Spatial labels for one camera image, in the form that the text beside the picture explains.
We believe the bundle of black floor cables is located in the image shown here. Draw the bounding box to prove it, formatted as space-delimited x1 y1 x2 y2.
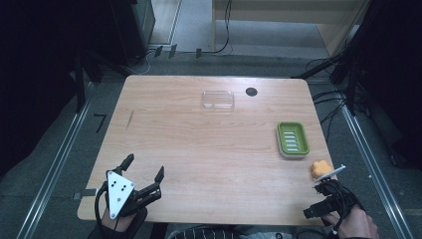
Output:
305 56 372 142

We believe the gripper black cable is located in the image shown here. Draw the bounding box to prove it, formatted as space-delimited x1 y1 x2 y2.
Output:
326 178 366 233
94 181 111 233

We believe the metal floor rail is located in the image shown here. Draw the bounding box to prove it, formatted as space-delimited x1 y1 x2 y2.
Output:
15 82 96 239
337 96 416 239

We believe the grey tag on table edge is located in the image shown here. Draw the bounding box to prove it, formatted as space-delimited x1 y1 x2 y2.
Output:
73 188 98 201

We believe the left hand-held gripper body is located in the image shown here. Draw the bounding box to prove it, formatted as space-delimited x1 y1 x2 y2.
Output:
105 162 163 221

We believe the black metal stand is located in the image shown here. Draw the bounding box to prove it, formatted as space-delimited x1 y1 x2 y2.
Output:
73 49 104 114
292 43 366 118

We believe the person's right hand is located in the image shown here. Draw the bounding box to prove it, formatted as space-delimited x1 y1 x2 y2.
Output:
321 203 381 239

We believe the hanging black cable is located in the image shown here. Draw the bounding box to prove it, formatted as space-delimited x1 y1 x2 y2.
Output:
200 0 234 55

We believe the green soap dish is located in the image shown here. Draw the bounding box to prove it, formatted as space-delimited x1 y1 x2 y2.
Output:
276 120 311 160

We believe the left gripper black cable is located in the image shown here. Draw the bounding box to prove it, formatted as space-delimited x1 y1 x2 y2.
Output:
94 181 111 233

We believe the light wooden furniture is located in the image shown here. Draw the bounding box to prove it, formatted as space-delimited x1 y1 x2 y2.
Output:
211 0 371 58

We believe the clear plastic lid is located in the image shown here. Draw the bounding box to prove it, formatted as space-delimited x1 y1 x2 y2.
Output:
200 90 236 114

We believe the black cabinet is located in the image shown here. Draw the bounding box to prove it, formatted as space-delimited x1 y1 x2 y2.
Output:
107 0 157 67

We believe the person's left black sleeve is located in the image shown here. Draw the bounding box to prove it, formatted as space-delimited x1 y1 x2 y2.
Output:
87 206 149 239

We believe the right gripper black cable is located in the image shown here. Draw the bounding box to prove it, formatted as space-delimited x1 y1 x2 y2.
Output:
326 178 366 233

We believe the person's left hand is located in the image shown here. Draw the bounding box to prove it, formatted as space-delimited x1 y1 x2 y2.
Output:
100 205 141 234

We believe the person's striped clothing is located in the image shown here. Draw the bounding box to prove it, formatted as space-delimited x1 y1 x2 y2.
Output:
165 224 295 239

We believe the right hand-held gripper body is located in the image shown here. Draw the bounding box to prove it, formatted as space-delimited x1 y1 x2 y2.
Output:
313 164 366 221

